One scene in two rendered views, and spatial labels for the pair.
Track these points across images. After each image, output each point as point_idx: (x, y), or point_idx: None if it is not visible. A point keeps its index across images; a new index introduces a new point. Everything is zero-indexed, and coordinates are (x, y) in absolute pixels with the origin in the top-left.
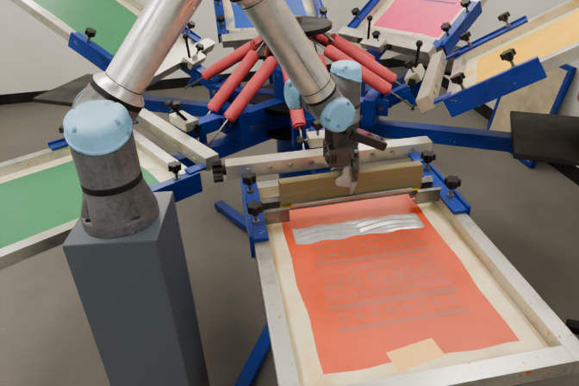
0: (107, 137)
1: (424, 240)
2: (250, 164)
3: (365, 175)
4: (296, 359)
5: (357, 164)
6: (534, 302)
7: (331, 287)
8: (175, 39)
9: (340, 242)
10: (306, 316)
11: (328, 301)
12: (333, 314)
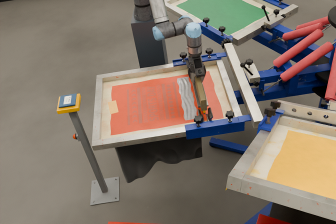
0: None
1: (173, 118)
2: (226, 51)
3: (195, 81)
4: (119, 80)
5: (188, 70)
6: (119, 138)
7: (149, 88)
8: None
9: (176, 91)
10: (136, 82)
11: (141, 87)
12: (135, 88)
